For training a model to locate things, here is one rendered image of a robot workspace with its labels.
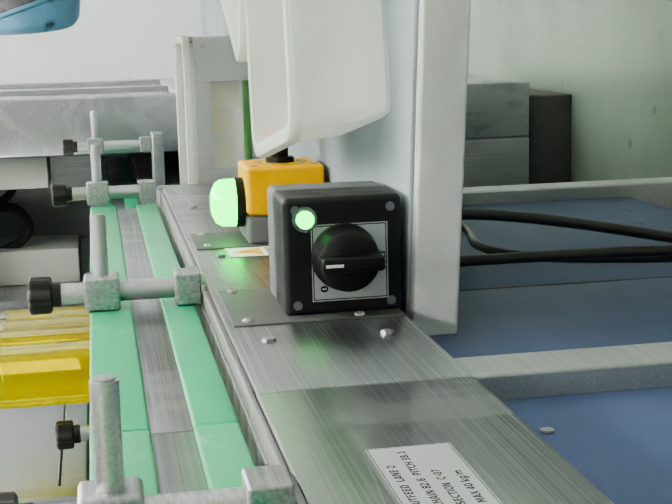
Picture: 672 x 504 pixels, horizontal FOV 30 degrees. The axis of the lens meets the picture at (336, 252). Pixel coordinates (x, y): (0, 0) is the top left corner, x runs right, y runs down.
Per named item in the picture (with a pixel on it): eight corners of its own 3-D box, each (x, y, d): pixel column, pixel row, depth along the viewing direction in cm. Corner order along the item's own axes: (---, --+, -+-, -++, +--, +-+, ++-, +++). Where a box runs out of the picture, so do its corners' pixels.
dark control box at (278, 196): (382, 286, 93) (269, 293, 91) (380, 179, 91) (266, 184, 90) (409, 310, 85) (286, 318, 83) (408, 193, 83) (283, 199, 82)
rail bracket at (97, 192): (158, 273, 159) (57, 279, 156) (152, 140, 156) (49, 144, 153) (160, 277, 156) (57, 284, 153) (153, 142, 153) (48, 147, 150)
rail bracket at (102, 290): (203, 296, 100) (30, 308, 97) (199, 205, 98) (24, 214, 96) (208, 307, 96) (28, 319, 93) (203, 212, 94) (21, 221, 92)
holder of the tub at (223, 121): (246, 230, 179) (191, 233, 177) (239, 34, 174) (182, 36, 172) (262, 251, 162) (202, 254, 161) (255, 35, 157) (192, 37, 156)
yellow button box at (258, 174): (317, 229, 119) (239, 233, 118) (315, 150, 118) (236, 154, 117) (331, 241, 113) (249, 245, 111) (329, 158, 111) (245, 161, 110)
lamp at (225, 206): (241, 222, 117) (208, 224, 116) (239, 174, 116) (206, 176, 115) (246, 230, 112) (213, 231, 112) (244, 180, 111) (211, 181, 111)
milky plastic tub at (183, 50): (242, 193, 178) (180, 196, 176) (235, 33, 174) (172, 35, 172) (257, 211, 161) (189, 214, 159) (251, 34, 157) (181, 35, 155)
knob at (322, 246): (377, 287, 84) (389, 297, 81) (311, 291, 83) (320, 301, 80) (376, 220, 84) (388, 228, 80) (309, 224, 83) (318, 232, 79)
